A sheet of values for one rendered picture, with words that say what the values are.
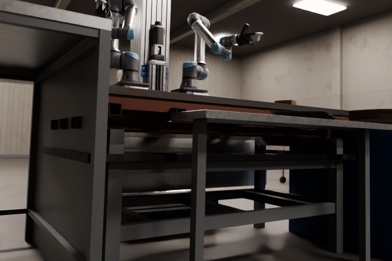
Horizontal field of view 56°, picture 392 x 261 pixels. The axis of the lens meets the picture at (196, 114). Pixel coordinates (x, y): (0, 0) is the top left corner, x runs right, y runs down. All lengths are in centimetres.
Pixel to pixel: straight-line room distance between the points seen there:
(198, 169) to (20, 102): 1091
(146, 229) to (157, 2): 203
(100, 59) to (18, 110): 1087
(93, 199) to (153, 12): 208
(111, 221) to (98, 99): 51
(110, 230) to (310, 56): 1139
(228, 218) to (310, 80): 1075
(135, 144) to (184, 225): 84
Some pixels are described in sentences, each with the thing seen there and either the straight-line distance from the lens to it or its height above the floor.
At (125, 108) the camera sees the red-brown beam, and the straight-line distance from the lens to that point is 152.
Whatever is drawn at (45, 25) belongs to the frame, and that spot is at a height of 99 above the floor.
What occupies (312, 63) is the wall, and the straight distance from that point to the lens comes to 1244.
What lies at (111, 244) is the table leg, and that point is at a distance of 156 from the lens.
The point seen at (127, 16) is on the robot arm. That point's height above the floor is 149.
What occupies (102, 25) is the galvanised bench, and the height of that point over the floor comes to 102.
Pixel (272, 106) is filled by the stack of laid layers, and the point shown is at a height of 83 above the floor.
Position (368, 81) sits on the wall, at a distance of 1106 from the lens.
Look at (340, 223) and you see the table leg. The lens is 245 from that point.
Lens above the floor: 64
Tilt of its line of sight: 4 degrees up
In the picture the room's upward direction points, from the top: 2 degrees clockwise
